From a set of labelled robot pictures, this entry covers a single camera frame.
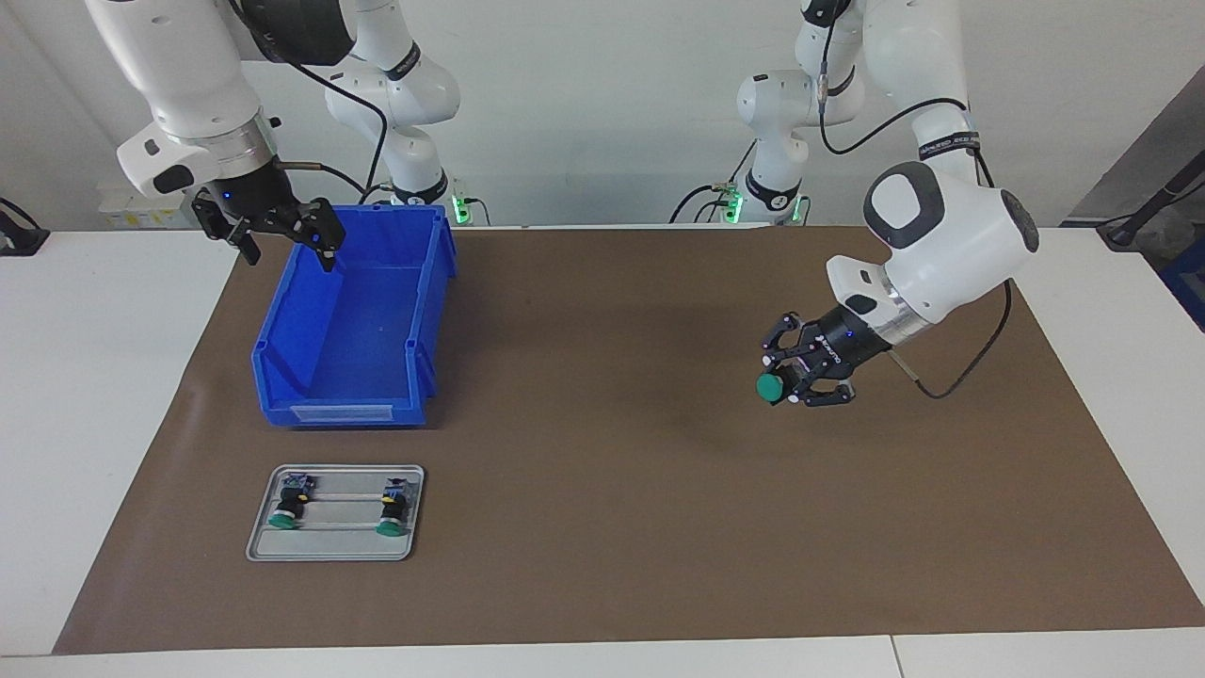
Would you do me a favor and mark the blue crate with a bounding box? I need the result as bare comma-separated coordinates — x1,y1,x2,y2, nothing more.
1160,235,1205,332

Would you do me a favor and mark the silver metal tray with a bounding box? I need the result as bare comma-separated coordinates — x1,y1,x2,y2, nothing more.
246,463,426,563

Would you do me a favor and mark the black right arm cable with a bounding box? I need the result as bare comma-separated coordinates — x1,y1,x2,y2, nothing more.
278,56,389,203

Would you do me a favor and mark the green push button switch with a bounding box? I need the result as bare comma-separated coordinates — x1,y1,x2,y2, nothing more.
755,369,809,406
375,476,415,538
267,471,316,530

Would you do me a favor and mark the blue plastic storage bin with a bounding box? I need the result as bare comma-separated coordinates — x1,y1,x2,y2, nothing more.
250,202,459,429

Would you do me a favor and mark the brown table mat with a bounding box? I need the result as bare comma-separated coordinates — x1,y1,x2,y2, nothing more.
52,224,1205,655

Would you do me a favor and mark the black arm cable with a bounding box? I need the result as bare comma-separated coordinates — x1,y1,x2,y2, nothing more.
817,19,1016,401
278,56,389,203

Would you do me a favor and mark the black stand with cable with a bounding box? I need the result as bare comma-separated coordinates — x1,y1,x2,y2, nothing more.
1097,151,1205,250

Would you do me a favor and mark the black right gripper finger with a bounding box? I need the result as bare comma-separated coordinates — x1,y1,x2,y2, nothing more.
252,196,345,274
193,196,264,266

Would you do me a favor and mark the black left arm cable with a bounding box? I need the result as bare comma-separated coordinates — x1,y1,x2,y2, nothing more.
817,19,1016,401

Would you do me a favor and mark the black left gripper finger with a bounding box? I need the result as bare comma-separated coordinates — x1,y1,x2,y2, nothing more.
761,313,827,366
787,369,858,409

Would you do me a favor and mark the black desk device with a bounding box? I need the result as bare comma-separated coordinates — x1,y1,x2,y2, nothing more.
0,198,50,257

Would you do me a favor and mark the white box with label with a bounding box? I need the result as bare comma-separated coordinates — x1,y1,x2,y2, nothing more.
99,184,203,230

